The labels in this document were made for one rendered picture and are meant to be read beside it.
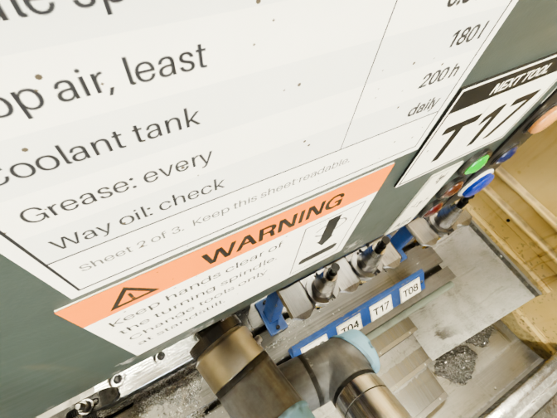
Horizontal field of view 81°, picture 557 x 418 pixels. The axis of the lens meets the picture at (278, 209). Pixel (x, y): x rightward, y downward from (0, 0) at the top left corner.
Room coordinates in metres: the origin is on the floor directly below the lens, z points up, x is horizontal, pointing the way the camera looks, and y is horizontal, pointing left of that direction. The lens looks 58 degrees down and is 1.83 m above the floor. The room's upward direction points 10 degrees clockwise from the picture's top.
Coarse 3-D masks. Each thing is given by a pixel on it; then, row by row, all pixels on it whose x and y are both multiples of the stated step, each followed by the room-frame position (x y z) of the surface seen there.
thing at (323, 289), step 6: (324, 270) 0.22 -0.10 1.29; (318, 276) 0.22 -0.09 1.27; (324, 276) 0.21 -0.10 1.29; (336, 276) 0.22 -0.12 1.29; (312, 282) 0.22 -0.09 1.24; (318, 282) 0.21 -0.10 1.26; (324, 282) 0.21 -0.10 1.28; (330, 282) 0.21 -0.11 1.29; (336, 282) 0.21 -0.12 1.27; (312, 288) 0.21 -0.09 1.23; (318, 288) 0.21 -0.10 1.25; (324, 288) 0.20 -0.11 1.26; (330, 288) 0.20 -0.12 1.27; (318, 294) 0.20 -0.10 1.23; (324, 294) 0.20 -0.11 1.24; (330, 294) 0.20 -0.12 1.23
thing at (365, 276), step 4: (364, 248) 0.32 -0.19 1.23; (360, 252) 0.31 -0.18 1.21; (352, 256) 0.29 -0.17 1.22; (356, 256) 0.29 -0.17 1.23; (352, 260) 0.28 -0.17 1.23; (352, 264) 0.28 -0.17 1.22; (356, 264) 0.28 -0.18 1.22; (380, 264) 0.29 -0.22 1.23; (352, 268) 0.27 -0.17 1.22; (356, 268) 0.27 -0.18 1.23; (380, 268) 0.28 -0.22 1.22; (356, 272) 0.26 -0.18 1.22; (360, 272) 0.26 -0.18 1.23; (364, 272) 0.26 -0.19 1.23; (372, 272) 0.27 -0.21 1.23; (376, 272) 0.28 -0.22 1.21; (360, 276) 0.26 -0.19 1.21; (364, 276) 0.26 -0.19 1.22; (368, 276) 0.26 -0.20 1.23; (372, 276) 0.26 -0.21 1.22; (364, 280) 0.26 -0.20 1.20; (368, 280) 0.26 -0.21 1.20
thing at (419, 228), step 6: (414, 222) 0.41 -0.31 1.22; (420, 222) 0.41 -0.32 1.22; (426, 222) 0.41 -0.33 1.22; (408, 228) 0.39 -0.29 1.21; (414, 228) 0.39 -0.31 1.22; (420, 228) 0.40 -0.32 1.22; (426, 228) 0.40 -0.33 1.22; (414, 234) 0.38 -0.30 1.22; (420, 234) 0.38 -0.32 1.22; (426, 234) 0.38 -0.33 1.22; (432, 234) 0.39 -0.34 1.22; (420, 240) 0.37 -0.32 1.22; (426, 240) 0.37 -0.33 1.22; (432, 240) 0.37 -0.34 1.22
